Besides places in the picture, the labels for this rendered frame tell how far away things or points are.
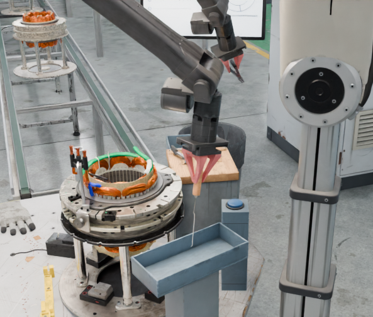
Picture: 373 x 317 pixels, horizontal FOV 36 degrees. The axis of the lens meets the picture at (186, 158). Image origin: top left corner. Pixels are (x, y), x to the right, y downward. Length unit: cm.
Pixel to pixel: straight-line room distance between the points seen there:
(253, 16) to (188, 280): 140
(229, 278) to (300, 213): 37
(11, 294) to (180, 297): 58
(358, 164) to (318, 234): 251
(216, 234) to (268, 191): 242
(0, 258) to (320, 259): 98
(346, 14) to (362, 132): 271
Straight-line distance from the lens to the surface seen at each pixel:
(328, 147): 128
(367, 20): 112
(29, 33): 357
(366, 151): 386
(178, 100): 123
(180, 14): 244
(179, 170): 166
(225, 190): 167
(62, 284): 169
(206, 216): 170
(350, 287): 303
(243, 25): 242
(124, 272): 150
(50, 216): 206
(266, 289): 294
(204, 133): 122
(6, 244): 195
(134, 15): 114
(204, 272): 129
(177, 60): 115
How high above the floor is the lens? 179
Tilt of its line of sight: 25 degrees down
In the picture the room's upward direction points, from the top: 1 degrees counter-clockwise
